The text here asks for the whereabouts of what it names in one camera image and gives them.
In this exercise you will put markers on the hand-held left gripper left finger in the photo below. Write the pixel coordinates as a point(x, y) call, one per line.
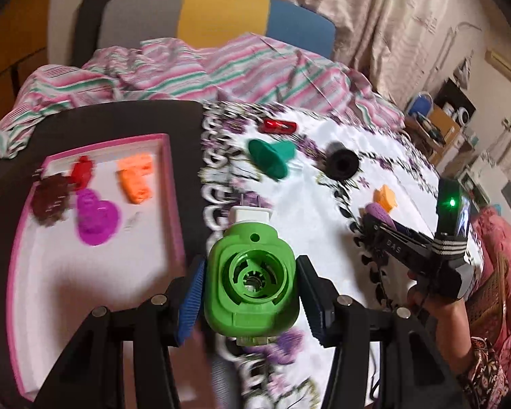
point(191, 298)

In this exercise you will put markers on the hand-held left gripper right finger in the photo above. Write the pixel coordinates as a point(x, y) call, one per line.
point(313, 302)

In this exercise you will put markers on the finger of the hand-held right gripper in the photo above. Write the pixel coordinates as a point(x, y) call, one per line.
point(385, 245)
point(411, 233)

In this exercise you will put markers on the purple oval toy mould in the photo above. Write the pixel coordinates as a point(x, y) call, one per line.
point(377, 212)

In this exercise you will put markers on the orange star toy mould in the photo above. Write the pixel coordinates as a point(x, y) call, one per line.
point(385, 198)

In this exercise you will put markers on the light green toy press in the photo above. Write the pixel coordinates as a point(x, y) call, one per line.
point(251, 272)

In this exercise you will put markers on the pink rimmed white tray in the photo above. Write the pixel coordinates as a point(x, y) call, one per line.
point(123, 264)

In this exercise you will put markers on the black plastic cup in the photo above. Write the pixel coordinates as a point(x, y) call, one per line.
point(343, 162)

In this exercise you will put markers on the magenta toy mould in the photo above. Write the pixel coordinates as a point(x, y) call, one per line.
point(96, 221)

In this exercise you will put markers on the orange block toy mould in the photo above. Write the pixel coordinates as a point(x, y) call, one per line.
point(135, 179)

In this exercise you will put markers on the teal green toy mould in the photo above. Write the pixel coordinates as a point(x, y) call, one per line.
point(272, 155)

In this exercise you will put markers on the shiny red toy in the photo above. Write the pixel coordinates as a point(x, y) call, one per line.
point(279, 126)

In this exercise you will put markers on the small red toy mould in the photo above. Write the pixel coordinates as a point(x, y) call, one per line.
point(81, 172)

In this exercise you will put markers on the brown toy mould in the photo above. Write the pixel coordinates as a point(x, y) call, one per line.
point(51, 198)

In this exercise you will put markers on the person's right forearm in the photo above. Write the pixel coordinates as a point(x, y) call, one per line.
point(481, 370)

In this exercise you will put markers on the person's right hand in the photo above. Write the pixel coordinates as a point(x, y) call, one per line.
point(434, 311)

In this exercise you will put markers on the pink quilt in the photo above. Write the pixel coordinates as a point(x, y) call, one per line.
point(504, 238)

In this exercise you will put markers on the white embroidered tablecloth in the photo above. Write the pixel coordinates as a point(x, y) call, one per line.
point(323, 221)

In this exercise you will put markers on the white appliance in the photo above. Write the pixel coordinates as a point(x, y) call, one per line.
point(462, 113)

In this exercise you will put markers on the beige patterned curtain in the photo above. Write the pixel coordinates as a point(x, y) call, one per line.
point(387, 21)

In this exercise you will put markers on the pink striped cloth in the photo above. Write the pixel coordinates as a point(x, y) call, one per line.
point(238, 68)

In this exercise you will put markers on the grey yellow blue chair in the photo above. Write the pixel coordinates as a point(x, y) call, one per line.
point(225, 12)

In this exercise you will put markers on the wooden wardrobe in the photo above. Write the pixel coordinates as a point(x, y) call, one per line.
point(8, 30)

